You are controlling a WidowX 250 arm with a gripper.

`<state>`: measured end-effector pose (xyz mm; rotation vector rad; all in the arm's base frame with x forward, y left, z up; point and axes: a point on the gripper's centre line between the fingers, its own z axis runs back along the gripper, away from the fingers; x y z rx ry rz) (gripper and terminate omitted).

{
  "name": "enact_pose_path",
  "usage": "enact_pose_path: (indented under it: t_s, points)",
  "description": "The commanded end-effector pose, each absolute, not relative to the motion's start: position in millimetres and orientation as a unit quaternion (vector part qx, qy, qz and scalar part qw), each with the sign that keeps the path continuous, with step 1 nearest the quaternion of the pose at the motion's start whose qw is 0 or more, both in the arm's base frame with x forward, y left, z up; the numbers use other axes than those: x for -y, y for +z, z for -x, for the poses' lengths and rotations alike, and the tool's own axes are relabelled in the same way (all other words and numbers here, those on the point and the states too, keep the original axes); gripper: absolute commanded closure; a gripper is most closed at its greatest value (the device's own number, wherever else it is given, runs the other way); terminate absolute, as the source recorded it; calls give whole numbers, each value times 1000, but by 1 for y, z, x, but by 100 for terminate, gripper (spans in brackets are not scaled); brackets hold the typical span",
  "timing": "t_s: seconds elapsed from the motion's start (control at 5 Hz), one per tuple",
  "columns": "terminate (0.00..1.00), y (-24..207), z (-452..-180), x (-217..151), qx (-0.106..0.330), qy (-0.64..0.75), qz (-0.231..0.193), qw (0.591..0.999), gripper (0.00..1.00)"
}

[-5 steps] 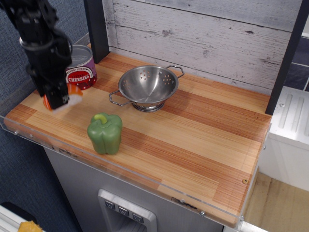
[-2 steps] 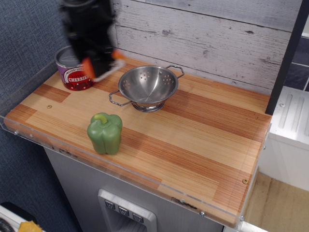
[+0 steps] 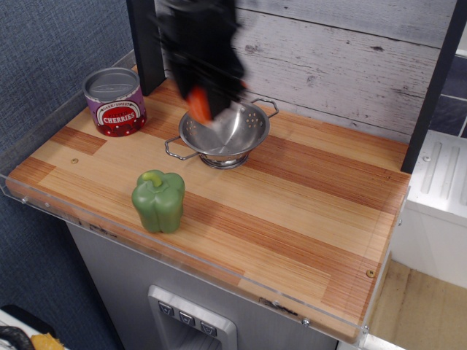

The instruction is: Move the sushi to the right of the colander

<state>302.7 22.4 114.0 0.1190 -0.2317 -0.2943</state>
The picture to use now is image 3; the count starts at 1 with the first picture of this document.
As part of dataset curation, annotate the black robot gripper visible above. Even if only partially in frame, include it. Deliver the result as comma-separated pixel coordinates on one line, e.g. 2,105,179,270
158,1,245,119

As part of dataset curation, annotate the salmon nigiri sushi toy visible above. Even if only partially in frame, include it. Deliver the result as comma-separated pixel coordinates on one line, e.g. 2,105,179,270
187,86,218,128

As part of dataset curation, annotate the cherries can toy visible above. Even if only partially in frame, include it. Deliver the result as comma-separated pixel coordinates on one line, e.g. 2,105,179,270
82,67,147,137

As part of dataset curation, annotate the green bell pepper toy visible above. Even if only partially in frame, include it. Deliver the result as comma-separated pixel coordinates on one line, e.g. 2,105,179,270
131,170,185,233

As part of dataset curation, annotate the clear acrylic table guard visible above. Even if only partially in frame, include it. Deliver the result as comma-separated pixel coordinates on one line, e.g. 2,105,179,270
1,47,409,349

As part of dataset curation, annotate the grey toy fridge cabinet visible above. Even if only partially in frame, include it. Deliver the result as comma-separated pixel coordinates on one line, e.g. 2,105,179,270
68,224,338,349

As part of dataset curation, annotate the water dispenser panel with buttons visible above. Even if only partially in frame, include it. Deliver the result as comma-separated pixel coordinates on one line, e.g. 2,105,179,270
147,285,238,349

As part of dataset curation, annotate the white toy sink unit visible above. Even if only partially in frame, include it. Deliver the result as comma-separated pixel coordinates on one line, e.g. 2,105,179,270
390,131,466,287

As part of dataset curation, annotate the yellow cloth object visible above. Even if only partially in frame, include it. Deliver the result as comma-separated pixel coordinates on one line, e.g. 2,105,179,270
31,333,66,350

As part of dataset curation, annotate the steel colander with handles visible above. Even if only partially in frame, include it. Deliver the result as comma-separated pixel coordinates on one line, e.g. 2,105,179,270
165,98,279,169

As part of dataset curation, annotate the left black vertical post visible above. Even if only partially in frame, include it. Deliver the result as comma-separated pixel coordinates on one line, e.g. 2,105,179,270
126,0,166,96

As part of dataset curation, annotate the black vertical post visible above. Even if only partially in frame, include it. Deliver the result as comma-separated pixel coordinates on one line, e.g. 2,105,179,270
401,0,466,174
126,0,166,96

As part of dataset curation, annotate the right black vertical post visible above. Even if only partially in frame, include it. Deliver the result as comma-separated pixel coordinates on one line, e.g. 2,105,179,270
401,0,466,174

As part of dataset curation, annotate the black braided cable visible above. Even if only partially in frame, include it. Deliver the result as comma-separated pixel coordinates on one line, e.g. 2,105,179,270
0,325,36,350

